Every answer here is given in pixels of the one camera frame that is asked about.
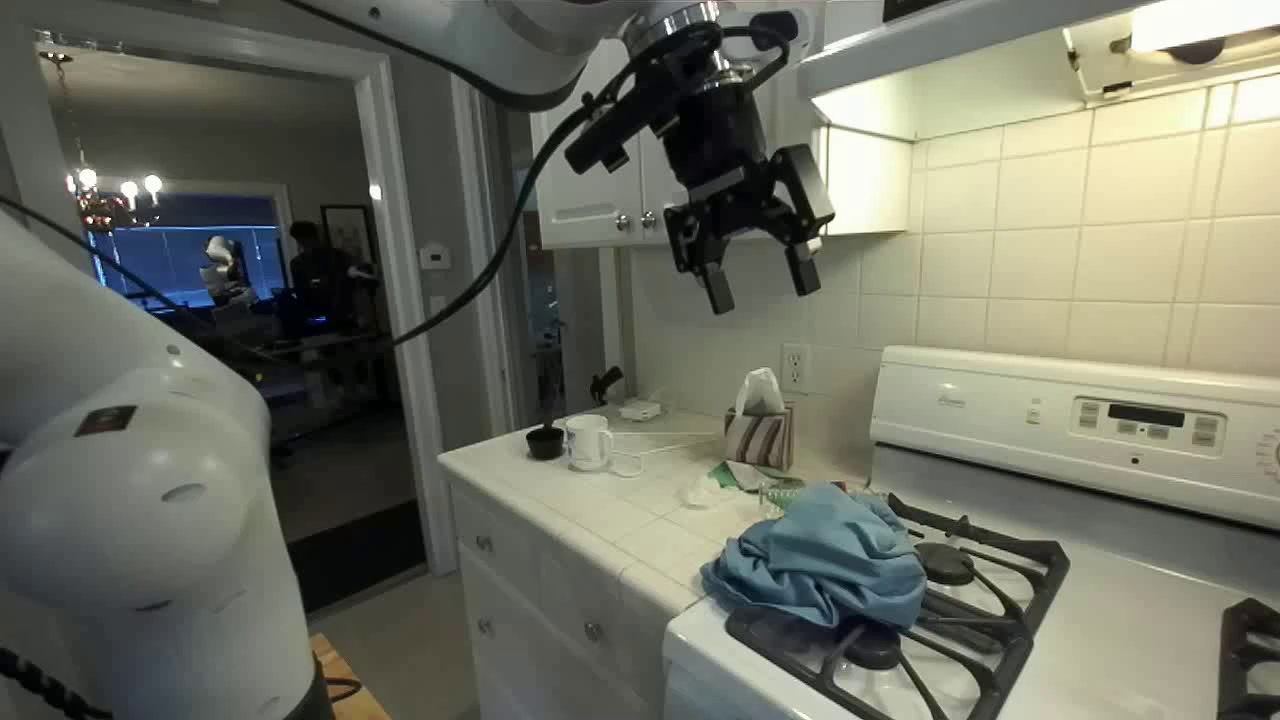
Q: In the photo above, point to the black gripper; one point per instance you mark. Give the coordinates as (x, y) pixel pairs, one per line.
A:
(712, 124)

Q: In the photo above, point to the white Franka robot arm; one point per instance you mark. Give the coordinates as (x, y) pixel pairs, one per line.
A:
(120, 506)

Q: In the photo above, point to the chrome round cabinet knob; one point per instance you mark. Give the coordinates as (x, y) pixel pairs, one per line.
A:
(620, 220)
(649, 220)

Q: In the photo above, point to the white upper cabinet body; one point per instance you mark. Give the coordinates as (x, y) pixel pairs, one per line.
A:
(867, 180)

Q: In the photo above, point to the white upper cabinet door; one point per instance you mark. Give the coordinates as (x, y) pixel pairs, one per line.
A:
(582, 201)
(801, 80)

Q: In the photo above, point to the white lower kitchen cabinet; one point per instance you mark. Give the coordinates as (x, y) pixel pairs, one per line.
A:
(535, 615)

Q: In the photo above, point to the green cleaning cloth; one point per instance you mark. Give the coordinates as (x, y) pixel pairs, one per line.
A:
(746, 482)

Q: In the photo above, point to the crumpled clear plastic wrap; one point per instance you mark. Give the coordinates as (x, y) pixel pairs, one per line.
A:
(697, 496)

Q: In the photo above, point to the white mug blue flowers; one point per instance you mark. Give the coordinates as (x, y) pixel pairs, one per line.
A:
(587, 443)

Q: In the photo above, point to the black frying pan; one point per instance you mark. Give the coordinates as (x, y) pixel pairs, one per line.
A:
(546, 443)

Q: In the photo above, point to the blue cloth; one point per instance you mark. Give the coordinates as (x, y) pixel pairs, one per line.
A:
(822, 560)

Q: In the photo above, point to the white range hood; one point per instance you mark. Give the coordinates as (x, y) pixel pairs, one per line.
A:
(962, 53)

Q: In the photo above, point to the white gas stove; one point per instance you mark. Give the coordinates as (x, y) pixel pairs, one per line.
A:
(1065, 425)

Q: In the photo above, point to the small drawer knob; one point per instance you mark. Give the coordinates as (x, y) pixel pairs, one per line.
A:
(480, 627)
(480, 542)
(595, 629)

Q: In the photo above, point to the person in dark clothes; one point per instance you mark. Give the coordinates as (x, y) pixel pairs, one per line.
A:
(320, 275)

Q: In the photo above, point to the black hood lamp socket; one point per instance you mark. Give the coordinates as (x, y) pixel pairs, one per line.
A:
(1197, 53)

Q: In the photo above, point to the wooden board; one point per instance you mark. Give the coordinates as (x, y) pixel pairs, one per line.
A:
(346, 681)

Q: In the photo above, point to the blue glowing screen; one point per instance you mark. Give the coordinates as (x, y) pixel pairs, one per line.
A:
(146, 263)

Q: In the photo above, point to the lit chandelier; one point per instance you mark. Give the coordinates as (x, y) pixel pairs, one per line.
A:
(117, 195)

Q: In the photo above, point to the white wall outlet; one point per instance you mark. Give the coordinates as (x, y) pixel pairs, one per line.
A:
(797, 371)

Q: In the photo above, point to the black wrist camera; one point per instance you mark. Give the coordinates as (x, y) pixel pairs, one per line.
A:
(607, 135)

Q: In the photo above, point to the white wall thermostat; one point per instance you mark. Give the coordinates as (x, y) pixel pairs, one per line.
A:
(433, 259)

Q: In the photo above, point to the white door frame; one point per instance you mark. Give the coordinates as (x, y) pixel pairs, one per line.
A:
(403, 333)

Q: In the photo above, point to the framed wall picture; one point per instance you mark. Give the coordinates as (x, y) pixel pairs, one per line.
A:
(346, 233)

